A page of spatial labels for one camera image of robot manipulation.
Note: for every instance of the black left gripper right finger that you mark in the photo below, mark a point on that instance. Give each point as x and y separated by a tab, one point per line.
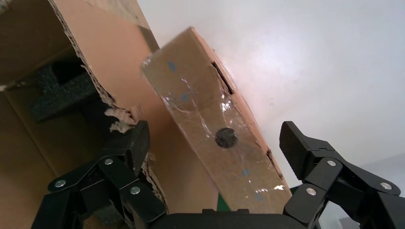
322	177

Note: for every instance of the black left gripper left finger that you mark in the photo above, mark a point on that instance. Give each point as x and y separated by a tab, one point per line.
117	167

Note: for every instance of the small taped cardboard box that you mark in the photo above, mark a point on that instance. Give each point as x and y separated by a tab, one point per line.
202	120

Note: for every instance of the big open cardboard box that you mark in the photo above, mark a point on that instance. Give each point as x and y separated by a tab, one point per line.
120	57

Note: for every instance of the black foam insert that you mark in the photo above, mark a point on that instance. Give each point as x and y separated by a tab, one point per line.
106	215
63	94

